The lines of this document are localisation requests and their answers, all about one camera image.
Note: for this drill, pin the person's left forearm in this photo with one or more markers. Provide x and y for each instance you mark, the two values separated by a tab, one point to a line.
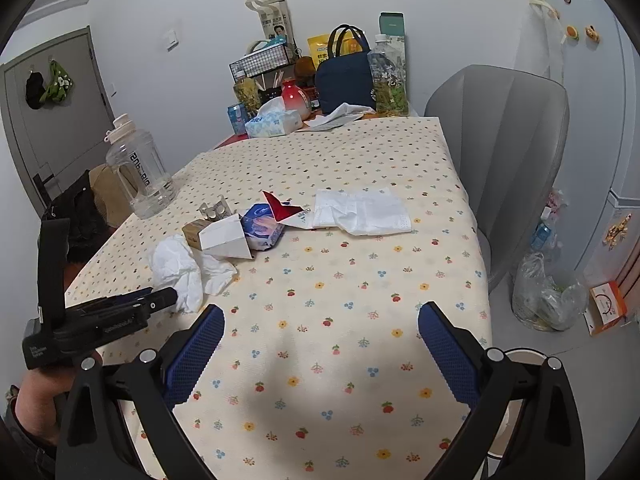
25	445

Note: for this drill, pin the round white trash bin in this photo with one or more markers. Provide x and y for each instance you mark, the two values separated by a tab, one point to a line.
522	354

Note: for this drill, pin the black hat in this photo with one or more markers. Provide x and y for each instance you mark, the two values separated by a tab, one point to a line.
35	90

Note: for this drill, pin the green box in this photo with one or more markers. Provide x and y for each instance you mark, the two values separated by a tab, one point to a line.
391	25

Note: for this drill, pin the blue plastic wrapper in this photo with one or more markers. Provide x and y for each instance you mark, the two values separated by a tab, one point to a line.
260	227

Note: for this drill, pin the round orange fridge magnet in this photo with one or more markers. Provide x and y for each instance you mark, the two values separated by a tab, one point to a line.
571	34

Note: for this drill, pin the yellow snack packet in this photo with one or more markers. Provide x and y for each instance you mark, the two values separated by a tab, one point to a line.
317	47

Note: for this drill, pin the white tissue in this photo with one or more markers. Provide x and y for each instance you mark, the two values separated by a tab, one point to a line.
175	265

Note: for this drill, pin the white fridge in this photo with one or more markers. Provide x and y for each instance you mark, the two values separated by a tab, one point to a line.
590	125

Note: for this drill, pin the white paper carton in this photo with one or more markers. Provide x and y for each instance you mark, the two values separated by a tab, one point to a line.
225	235

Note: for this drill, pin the printed white paper bag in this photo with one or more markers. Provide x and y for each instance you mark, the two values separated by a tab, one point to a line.
275	17

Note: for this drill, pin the green cloth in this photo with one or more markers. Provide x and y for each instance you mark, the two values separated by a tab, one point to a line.
57	82

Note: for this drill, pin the black cloth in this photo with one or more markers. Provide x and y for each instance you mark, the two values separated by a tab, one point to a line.
75	215

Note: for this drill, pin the red and white paper packet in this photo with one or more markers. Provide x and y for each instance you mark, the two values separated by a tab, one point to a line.
280	207

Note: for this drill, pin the cluster of yellow fridge magnets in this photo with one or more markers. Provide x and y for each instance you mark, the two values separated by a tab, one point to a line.
617	230

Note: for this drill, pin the blue and white tissue pack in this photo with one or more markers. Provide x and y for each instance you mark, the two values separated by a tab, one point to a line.
270	122

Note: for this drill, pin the person's left hand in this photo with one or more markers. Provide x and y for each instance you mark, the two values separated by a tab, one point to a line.
42	395

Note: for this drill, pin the large clear water jug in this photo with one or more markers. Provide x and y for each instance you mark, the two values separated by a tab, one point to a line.
142	175

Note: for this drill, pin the clear plastic bag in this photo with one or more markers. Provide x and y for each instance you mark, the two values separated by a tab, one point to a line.
545	295

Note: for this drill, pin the floral tablecloth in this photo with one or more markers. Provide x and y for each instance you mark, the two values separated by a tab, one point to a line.
325	270

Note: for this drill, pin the navy lunch bag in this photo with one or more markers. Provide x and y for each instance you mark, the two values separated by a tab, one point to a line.
345	80

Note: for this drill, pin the grey door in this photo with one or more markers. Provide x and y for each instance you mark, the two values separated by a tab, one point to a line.
75	110

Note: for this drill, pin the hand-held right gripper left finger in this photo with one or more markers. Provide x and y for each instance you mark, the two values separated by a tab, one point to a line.
200	355

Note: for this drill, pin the white light switch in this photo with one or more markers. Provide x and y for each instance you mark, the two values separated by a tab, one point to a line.
171	39

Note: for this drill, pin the orange animal fridge magnet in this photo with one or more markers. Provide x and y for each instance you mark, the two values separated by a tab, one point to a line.
592	34

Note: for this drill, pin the white papers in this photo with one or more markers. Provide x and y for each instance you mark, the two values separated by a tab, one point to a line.
335	115

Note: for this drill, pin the small brown cardboard box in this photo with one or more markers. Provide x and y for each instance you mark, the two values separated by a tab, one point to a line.
191	232

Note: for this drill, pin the tall clear flower-label bottle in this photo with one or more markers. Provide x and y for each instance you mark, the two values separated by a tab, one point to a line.
387	80

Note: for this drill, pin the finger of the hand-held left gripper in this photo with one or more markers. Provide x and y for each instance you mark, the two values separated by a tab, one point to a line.
160	300

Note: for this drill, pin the white tote bag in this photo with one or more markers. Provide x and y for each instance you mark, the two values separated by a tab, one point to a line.
552	40

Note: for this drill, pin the grey chair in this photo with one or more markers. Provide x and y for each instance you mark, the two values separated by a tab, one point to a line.
505	150

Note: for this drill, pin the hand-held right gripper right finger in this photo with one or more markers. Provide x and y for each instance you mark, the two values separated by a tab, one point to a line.
450	355

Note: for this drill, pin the tan cushion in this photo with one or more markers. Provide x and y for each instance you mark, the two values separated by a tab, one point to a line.
112	200

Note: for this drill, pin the clear bag with bottles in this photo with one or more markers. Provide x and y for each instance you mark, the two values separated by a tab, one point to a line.
547	225

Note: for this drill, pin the black utensil holder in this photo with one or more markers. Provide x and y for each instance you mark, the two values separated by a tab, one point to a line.
270	95

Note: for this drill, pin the orange and white box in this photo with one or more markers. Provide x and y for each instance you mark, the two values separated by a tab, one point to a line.
607	310

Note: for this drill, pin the blue drink can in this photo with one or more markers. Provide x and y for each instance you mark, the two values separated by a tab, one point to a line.
236	117

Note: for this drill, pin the silver blister pack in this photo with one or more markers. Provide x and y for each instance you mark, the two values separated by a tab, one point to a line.
212	208

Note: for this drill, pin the white napkin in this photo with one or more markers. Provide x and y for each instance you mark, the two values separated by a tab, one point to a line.
360	210

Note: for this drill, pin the red and white vase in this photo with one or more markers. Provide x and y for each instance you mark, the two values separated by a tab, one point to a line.
295	97

